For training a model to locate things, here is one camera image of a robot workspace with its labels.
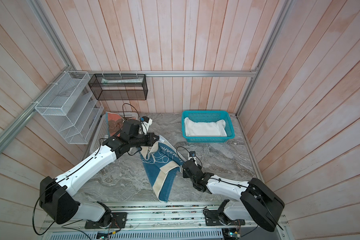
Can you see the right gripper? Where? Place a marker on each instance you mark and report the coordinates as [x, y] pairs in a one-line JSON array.
[[184, 174]]

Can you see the teal plastic basket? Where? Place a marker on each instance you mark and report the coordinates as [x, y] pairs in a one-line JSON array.
[[208, 116]]

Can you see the black wire mesh basket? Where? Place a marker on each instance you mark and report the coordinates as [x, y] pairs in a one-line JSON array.
[[125, 87]]

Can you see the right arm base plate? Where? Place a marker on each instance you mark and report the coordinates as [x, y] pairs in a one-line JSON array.
[[218, 218]]

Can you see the blue patterned towel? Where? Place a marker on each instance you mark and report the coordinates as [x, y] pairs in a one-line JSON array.
[[161, 163]]

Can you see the white wire mesh shelf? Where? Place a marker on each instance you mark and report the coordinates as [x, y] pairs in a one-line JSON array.
[[72, 112]]

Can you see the white towel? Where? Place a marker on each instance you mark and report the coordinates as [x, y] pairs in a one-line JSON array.
[[204, 129]]

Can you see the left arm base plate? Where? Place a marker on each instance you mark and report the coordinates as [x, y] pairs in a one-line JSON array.
[[114, 220]]

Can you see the aluminium frame rail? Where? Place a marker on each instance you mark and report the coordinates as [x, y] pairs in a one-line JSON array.
[[174, 74]]

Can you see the white laundry basket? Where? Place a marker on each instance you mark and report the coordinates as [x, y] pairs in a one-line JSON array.
[[102, 130]]

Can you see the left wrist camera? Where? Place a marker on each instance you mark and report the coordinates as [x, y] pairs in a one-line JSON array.
[[146, 122]]

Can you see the red orange towel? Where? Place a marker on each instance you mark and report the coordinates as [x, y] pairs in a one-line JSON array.
[[115, 123]]

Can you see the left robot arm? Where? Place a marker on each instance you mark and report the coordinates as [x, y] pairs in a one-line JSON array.
[[56, 194]]

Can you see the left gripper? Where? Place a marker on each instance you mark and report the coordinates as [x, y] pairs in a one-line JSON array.
[[150, 141]]

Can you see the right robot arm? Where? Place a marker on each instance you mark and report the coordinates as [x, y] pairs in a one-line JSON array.
[[246, 200]]

